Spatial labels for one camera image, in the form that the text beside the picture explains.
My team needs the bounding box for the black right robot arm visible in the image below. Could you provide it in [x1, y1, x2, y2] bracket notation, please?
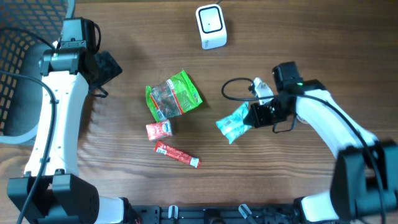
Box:
[244, 62, 397, 223]

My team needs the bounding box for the white barcode scanner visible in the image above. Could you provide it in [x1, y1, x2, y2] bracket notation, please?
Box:
[195, 4, 227, 50]

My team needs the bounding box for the green candy bag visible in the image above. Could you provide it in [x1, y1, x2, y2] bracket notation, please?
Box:
[146, 70, 203, 122]

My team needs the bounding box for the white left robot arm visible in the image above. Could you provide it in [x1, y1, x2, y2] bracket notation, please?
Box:
[7, 47, 132, 223]

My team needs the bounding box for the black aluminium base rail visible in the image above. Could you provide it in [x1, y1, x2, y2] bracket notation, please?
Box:
[126, 204, 309, 224]

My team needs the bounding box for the teal packet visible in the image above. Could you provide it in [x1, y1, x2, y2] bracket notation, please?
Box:
[216, 101, 252, 144]

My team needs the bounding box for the red small snack pack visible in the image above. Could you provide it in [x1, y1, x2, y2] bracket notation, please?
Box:
[146, 119, 173, 141]

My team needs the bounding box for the red long snack stick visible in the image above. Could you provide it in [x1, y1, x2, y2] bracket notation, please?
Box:
[154, 141, 201, 169]

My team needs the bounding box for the black mesh basket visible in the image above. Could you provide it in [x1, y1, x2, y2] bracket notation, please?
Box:
[1, 0, 75, 145]

